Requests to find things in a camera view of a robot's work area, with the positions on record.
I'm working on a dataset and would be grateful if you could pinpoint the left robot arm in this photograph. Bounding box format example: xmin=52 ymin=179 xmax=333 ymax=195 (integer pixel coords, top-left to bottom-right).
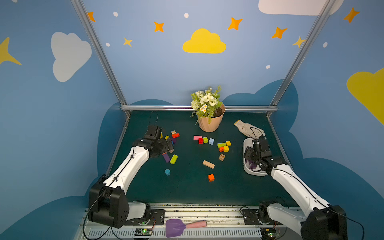
xmin=88 ymin=126 xmax=174 ymax=229

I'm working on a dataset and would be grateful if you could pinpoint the small purple block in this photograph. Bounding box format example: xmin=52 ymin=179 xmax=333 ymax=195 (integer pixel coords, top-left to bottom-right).
xmin=249 ymin=163 xmax=258 ymax=171

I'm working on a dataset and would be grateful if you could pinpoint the lime green long block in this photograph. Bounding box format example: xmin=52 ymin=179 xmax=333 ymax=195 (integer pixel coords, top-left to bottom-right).
xmin=217 ymin=143 xmax=227 ymax=148

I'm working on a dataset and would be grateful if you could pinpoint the pale wooden long block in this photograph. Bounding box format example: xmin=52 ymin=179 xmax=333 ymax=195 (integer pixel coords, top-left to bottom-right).
xmin=203 ymin=160 xmax=215 ymax=169

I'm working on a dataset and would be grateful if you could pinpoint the purple pink toy shovel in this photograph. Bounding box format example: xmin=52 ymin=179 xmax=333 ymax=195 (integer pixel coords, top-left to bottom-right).
xmin=166 ymin=219 xmax=207 ymax=238

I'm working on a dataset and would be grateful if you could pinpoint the lime green bar block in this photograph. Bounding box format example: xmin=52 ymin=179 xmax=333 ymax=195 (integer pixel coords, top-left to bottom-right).
xmin=170 ymin=155 xmax=178 ymax=165

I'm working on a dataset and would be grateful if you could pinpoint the purple long block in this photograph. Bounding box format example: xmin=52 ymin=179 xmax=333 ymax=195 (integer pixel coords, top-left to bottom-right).
xmin=162 ymin=153 xmax=171 ymax=163

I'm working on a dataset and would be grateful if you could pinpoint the white storage bin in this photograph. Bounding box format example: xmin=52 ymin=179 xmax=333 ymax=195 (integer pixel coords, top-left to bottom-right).
xmin=243 ymin=138 xmax=267 ymax=177

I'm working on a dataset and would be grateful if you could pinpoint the pink flower pot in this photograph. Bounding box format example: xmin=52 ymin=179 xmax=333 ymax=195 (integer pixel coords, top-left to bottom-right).
xmin=198 ymin=105 xmax=226 ymax=133

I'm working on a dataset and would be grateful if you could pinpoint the white green flower bouquet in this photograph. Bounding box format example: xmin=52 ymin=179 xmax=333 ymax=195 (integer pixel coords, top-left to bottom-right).
xmin=191 ymin=86 xmax=224 ymax=123

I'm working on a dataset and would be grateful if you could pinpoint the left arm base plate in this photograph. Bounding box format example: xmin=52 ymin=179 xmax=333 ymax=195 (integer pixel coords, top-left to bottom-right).
xmin=124 ymin=209 xmax=165 ymax=226

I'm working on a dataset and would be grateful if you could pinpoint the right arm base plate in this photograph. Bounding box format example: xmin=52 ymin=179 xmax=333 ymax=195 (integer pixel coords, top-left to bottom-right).
xmin=240 ymin=208 xmax=280 ymax=225

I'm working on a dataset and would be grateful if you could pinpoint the wooden number cube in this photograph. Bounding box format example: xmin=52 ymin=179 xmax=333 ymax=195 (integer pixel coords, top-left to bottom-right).
xmin=219 ymin=154 xmax=226 ymax=161

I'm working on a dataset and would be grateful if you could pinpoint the white knit work glove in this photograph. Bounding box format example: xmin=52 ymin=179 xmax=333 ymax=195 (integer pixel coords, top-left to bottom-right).
xmin=234 ymin=120 xmax=266 ymax=139

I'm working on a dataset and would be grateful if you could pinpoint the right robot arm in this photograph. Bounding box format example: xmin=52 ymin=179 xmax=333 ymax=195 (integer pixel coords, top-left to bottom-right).
xmin=243 ymin=136 xmax=348 ymax=240

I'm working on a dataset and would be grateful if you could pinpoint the orange cube block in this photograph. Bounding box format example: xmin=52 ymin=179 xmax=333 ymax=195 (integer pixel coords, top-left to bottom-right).
xmin=208 ymin=174 xmax=215 ymax=182

